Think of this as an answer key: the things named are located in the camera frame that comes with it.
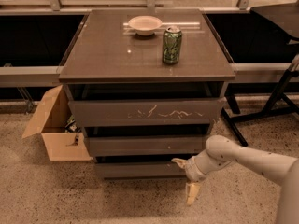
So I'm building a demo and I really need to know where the grey top drawer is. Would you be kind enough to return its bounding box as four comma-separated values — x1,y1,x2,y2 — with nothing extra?
69,98,225,127

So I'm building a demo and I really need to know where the open cardboard box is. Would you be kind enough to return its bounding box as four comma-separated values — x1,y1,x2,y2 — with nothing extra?
22,86,92,161

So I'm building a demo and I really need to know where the grey middle drawer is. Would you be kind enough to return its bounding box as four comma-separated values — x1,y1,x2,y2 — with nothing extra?
84,135,207,157

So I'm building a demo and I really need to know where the grey drawer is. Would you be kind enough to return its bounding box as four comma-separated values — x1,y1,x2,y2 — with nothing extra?
95,162,186,179
84,135,207,157
69,98,225,127

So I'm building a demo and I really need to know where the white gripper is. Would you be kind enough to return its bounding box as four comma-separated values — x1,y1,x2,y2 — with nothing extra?
171,150,218,205

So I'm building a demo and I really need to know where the grey drawer cabinet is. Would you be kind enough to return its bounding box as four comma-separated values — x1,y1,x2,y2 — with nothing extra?
58,8,236,181

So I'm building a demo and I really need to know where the white bowl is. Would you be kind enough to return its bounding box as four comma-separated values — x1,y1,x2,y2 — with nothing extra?
128,16,162,36

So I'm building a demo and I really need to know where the green soda can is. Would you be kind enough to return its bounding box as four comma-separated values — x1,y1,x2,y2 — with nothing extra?
163,25,182,64

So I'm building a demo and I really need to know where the grey bottom drawer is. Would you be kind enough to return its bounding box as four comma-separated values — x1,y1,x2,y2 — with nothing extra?
95,162,186,179

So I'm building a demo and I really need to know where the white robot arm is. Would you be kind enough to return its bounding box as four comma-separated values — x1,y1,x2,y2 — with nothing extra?
172,135,299,224

